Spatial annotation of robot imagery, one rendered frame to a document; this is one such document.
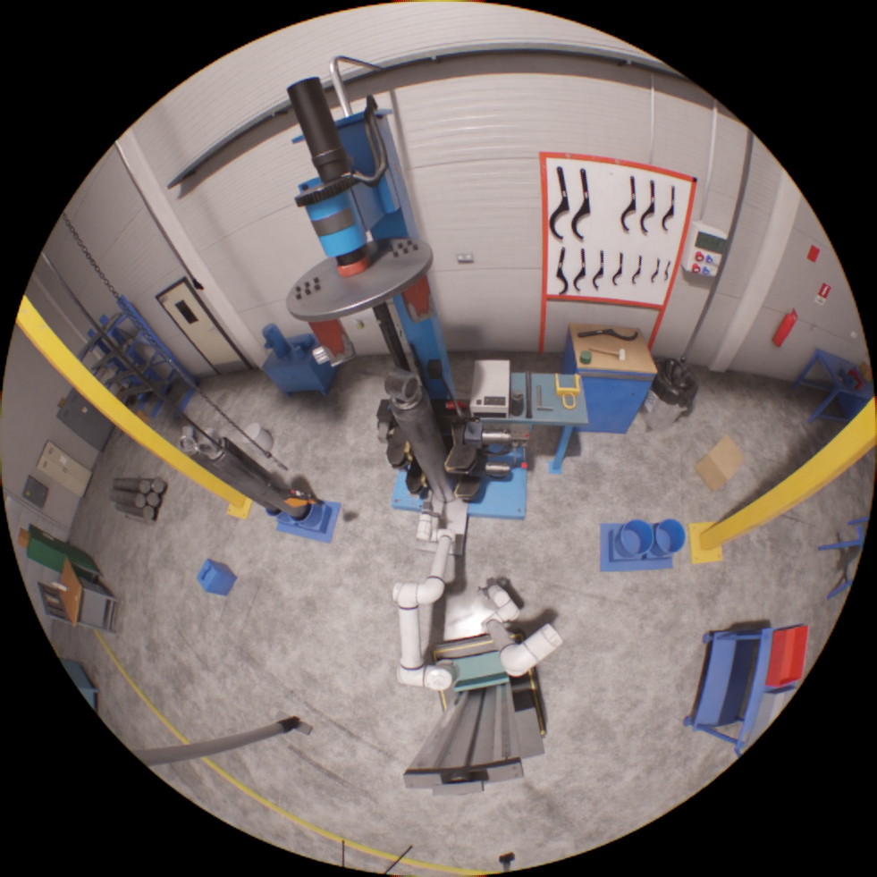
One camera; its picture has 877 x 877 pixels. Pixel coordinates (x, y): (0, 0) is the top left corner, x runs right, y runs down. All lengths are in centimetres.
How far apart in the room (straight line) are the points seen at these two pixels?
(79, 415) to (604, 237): 1170
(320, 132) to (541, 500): 290
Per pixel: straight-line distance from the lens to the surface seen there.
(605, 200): 314
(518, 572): 271
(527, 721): 198
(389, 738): 310
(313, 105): 118
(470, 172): 301
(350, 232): 109
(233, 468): 230
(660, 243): 347
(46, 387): 1121
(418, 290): 125
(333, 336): 126
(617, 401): 296
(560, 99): 301
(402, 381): 149
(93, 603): 643
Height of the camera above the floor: 269
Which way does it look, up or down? 56 degrees down
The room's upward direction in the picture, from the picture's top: 19 degrees counter-clockwise
